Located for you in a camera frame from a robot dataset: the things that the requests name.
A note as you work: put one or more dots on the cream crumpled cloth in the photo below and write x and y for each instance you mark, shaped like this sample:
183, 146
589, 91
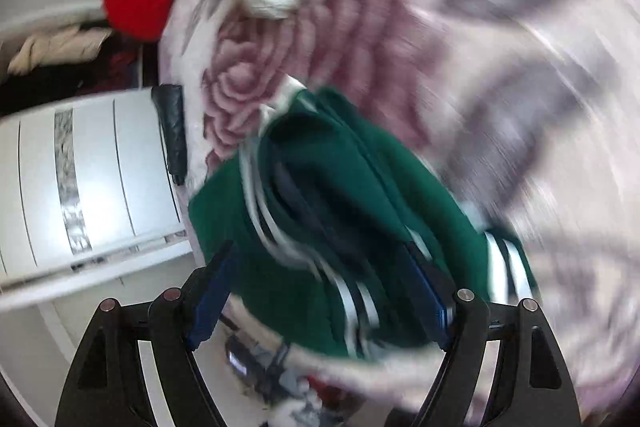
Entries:
55, 49

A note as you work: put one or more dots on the dark clothes pile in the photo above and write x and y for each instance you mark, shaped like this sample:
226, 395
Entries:
75, 77

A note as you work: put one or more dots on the green and cream varsity jacket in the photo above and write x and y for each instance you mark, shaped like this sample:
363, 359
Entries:
360, 217

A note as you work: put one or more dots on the floral plush blanket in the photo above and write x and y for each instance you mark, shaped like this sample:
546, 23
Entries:
450, 32

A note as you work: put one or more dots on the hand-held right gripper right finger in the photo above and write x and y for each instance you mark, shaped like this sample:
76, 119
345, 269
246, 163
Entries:
425, 292

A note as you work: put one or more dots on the white glossy cabinet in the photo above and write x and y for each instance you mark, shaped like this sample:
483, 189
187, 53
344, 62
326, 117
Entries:
90, 192

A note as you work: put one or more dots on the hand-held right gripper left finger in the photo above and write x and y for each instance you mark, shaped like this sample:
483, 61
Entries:
212, 297

